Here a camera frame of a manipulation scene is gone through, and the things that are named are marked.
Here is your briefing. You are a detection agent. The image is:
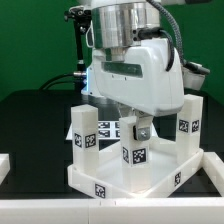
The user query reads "white block far left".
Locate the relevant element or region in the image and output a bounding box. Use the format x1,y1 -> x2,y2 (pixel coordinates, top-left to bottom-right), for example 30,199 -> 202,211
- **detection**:
0,154 -> 10,184

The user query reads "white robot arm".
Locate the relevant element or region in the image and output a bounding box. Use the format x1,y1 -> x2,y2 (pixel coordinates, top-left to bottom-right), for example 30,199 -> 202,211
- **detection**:
79,0 -> 184,141

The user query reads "white right wall bar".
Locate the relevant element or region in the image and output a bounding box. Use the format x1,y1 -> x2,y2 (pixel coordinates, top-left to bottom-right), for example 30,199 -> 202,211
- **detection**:
203,152 -> 224,197

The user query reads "white wall bar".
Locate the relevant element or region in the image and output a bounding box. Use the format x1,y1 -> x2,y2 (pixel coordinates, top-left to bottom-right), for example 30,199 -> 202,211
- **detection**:
0,198 -> 224,224
203,152 -> 224,197

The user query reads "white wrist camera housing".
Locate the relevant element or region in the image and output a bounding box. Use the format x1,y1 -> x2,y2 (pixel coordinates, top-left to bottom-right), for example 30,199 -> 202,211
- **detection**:
183,61 -> 210,90

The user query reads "white desk top tray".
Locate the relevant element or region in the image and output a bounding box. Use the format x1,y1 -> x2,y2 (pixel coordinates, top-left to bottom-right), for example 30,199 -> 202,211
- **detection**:
68,137 -> 204,199

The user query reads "white front wall bar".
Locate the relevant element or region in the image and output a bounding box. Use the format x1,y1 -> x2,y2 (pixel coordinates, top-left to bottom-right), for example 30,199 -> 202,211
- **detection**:
0,198 -> 224,224

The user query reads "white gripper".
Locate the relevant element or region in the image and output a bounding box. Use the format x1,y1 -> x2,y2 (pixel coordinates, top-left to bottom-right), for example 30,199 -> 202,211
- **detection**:
92,38 -> 184,141

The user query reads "black cable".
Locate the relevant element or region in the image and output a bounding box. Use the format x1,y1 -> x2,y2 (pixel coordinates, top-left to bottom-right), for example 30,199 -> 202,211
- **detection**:
39,72 -> 85,92

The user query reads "white marker base plate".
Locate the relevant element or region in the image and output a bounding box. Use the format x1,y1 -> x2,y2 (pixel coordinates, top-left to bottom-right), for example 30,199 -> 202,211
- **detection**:
66,121 -> 120,140

